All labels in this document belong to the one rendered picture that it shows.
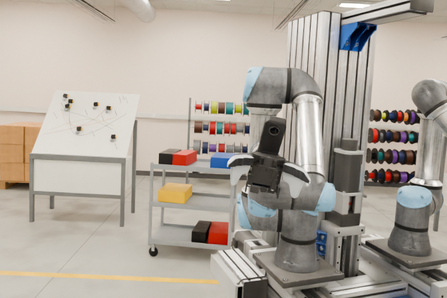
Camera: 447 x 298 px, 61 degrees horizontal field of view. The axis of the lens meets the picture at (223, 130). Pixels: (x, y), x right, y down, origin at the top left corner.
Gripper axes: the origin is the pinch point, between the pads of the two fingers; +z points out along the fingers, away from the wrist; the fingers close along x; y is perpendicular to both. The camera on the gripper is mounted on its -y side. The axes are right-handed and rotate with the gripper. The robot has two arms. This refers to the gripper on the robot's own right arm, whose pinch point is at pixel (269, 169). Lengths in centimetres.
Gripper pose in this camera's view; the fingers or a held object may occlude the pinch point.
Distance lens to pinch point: 69.7
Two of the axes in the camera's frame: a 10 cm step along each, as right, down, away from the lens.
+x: -9.8, -1.9, 0.7
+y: -1.8, 9.8, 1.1
